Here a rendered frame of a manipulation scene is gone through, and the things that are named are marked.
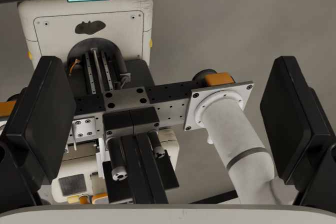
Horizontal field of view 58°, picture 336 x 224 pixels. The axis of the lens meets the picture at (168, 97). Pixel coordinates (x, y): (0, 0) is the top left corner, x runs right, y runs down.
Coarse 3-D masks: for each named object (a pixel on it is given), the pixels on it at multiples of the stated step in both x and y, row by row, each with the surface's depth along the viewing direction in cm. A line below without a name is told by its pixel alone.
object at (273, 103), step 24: (288, 72) 11; (264, 96) 13; (288, 96) 11; (312, 96) 10; (264, 120) 13; (288, 120) 11; (312, 120) 9; (288, 144) 11; (312, 144) 9; (288, 168) 11; (312, 168) 9
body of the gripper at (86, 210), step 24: (0, 216) 7; (24, 216) 7; (48, 216) 7; (72, 216) 7; (96, 216) 7; (120, 216) 7; (144, 216) 7; (168, 216) 7; (192, 216) 7; (216, 216) 7; (240, 216) 7; (264, 216) 7; (288, 216) 7; (312, 216) 7
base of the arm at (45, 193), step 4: (0, 128) 58; (0, 132) 58; (40, 188) 52; (44, 188) 53; (48, 188) 54; (40, 192) 52; (44, 192) 53; (48, 192) 54; (40, 196) 51; (44, 196) 52; (48, 196) 53; (48, 200) 53
